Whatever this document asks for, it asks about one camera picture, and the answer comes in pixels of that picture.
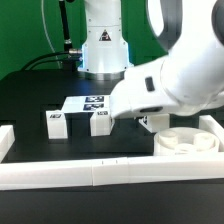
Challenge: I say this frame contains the black cables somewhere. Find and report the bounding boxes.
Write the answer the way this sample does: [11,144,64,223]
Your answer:
[20,50,83,72]

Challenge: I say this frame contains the white marker sheet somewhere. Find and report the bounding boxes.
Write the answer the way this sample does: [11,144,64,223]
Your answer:
[62,95,109,113]

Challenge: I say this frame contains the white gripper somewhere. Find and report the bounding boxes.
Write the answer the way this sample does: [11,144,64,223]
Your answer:
[109,57,180,118]

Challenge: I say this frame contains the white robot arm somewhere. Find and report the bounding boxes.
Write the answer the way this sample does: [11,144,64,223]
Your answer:
[80,0,224,118]

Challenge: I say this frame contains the white U-shaped fence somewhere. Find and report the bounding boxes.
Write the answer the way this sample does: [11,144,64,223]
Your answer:
[0,115,224,190]

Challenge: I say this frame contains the thin white cable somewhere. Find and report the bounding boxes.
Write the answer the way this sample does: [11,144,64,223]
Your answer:
[40,0,63,70]

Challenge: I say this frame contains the black vertical hose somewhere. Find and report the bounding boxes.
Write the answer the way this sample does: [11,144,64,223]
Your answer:
[58,0,73,51]

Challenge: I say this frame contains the white round stool seat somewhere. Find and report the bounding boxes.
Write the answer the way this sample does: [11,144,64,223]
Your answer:
[154,127,220,156]

